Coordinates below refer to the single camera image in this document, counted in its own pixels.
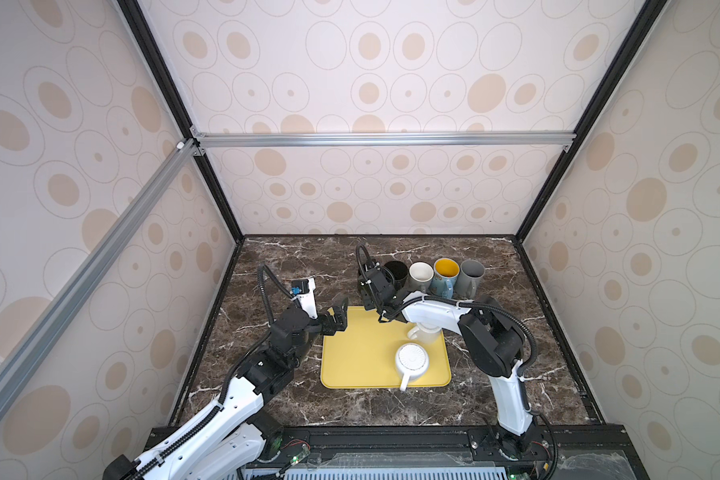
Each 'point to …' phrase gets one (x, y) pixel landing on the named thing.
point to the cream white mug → (428, 336)
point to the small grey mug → (420, 276)
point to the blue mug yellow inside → (446, 272)
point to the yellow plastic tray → (363, 354)
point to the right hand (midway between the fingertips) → (372, 288)
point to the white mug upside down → (412, 363)
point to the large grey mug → (469, 279)
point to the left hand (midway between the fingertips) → (339, 296)
